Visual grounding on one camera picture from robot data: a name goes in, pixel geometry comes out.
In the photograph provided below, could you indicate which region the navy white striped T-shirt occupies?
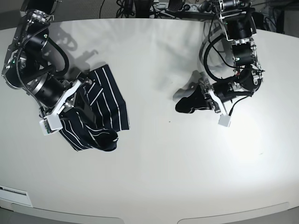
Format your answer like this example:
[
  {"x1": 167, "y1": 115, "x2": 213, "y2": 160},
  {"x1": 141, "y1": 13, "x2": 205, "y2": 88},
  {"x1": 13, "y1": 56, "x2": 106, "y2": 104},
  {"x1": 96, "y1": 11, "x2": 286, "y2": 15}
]
[{"x1": 59, "y1": 64, "x2": 129, "y2": 152}]

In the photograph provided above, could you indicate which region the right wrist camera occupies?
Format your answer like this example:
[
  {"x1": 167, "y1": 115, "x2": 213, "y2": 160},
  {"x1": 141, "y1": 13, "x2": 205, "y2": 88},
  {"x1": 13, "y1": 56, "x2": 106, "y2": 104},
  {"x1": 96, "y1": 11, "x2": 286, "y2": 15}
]
[{"x1": 39, "y1": 115, "x2": 63, "y2": 136}]

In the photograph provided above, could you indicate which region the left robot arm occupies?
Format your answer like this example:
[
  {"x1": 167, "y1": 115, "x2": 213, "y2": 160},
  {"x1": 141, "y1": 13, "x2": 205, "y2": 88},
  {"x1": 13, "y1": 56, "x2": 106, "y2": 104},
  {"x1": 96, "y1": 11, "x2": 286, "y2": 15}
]
[{"x1": 175, "y1": 0, "x2": 263, "y2": 114}]

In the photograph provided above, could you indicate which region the white power strip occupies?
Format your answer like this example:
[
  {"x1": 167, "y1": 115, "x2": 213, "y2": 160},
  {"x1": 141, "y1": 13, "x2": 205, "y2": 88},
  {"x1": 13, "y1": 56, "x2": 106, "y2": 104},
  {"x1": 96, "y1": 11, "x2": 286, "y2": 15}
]
[{"x1": 163, "y1": 2, "x2": 222, "y2": 14}]

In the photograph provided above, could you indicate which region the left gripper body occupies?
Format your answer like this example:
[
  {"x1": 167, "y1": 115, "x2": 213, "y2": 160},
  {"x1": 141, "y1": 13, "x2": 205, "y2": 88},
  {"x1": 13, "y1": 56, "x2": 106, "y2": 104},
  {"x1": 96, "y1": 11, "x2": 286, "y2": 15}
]
[{"x1": 199, "y1": 78, "x2": 254, "y2": 114}]

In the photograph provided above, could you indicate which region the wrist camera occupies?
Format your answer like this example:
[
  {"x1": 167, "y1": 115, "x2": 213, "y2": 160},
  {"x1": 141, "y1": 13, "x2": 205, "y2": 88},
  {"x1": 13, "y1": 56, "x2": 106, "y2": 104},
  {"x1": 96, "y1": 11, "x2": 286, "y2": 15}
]
[
  {"x1": 218, "y1": 114, "x2": 231, "y2": 127},
  {"x1": 39, "y1": 115, "x2": 63, "y2": 136}
]

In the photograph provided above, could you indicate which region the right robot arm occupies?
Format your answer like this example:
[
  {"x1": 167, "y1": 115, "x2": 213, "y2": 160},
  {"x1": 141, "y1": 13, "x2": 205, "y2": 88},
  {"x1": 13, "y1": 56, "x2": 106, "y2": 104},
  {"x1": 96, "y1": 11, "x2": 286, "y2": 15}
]
[{"x1": 2, "y1": 0, "x2": 118, "y2": 152}]

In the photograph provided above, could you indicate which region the white label sticker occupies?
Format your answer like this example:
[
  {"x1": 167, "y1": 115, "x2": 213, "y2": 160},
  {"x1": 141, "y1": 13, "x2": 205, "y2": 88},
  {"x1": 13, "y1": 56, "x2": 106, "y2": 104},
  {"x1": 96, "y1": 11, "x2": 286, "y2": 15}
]
[{"x1": 0, "y1": 186, "x2": 33, "y2": 207}]

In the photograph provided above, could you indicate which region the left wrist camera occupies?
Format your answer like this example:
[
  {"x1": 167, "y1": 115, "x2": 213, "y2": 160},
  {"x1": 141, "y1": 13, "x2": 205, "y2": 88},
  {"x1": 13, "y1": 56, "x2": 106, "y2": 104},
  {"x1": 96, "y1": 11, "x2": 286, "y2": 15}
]
[{"x1": 218, "y1": 114, "x2": 231, "y2": 127}]

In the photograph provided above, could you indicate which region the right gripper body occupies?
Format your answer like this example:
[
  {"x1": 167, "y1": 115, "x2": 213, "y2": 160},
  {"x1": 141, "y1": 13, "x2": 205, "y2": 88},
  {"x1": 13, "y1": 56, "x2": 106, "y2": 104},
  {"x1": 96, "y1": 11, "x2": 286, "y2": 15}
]
[{"x1": 32, "y1": 76, "x2": 93, "y2": 121}]

